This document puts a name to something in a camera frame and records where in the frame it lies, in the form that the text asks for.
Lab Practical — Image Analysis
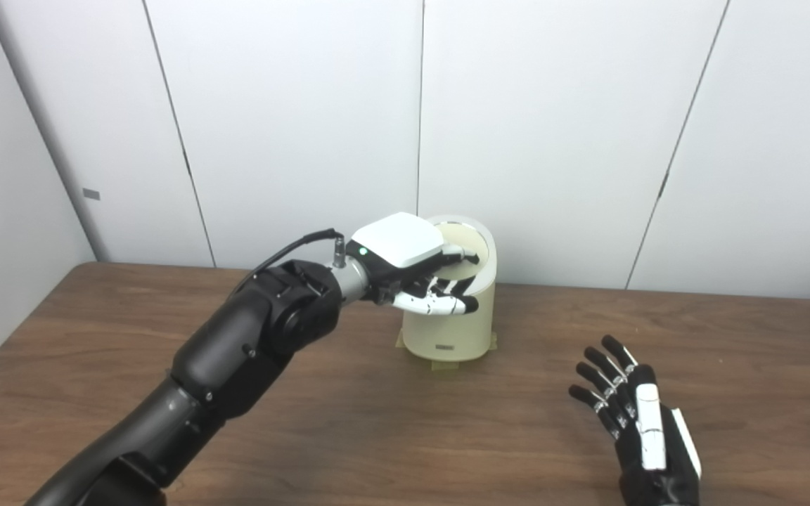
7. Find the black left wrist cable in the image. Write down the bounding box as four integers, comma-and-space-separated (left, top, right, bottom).
233, 228, 347, 296

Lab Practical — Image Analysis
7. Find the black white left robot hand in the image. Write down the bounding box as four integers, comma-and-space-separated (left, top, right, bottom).
349, 212, 481, 316

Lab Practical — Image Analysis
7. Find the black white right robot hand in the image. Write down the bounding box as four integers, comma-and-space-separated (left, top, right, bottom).
568, 335, 702, 506

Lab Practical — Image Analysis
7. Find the cream-colored trash bin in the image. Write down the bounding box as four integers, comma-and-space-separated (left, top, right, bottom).
402, 214, 499, 363

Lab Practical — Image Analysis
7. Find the round cream bin lid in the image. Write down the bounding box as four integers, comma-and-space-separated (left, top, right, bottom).
433, 221, 490, 282

